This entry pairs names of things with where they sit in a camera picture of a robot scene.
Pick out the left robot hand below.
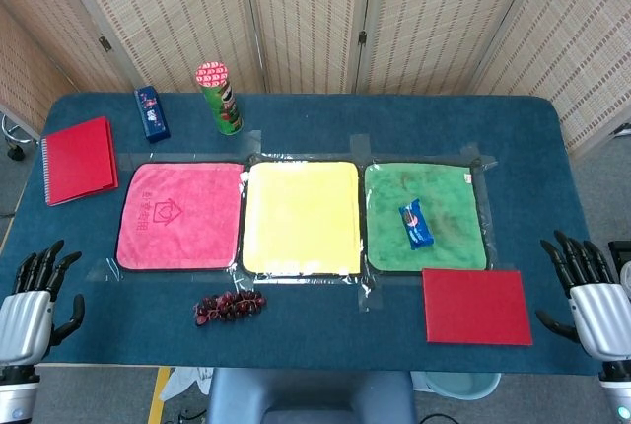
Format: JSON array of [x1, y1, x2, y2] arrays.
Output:
[[0, 239, 86, 365]]

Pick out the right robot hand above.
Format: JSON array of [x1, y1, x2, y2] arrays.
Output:
[[534, 230, 631, 362]]

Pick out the blue snack packet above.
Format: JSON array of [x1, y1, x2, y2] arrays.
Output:
[[397, 197, 435, 250]]

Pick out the pink towel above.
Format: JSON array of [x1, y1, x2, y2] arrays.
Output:
[[115, 161, 245, 272]]

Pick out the green towel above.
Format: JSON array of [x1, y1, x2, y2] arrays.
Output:
[[363, 161, 492, 272]]

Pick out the yellow towel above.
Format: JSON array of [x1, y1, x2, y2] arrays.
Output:
[[240, 160, 364, 277]]

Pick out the black box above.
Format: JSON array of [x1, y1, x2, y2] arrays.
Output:
[[608, 240, 631, 267]]

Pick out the red flat book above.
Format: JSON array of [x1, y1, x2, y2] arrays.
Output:
[[421, 267, 534, 347]]

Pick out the yellow floor tape strip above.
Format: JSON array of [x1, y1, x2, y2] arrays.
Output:
[[147, 367, 172, 424]]

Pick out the light teal bucket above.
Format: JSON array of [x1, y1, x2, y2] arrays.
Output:
[[411, 372, 502, 401]]

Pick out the red spiral notebook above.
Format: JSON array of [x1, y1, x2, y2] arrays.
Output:
[[40, 115, 120, 207]]

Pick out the chrome stool base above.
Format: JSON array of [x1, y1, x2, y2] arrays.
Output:
[[0, 112, 40, 162]]

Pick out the white crumpled cloth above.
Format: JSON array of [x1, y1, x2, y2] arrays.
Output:
[[160, 367, 216, 403]]

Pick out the purple grape bunch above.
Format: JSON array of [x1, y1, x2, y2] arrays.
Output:
[[193, 289, 267, 327]]

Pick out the dark blue small box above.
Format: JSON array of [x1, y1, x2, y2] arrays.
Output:
[[133, 86, 172, 144]]

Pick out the grey blue chair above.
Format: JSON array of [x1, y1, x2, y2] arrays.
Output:
[[205, 367, 418, 424]]

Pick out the green chips can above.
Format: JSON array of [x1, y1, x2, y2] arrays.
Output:
[[195, 61, 245, 137]]

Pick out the blue table cover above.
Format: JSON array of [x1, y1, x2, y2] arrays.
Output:
[[0, 92, 607, 376]]

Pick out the woven folding screen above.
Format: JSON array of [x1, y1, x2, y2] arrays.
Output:
[[0, 0, 631, 154]]

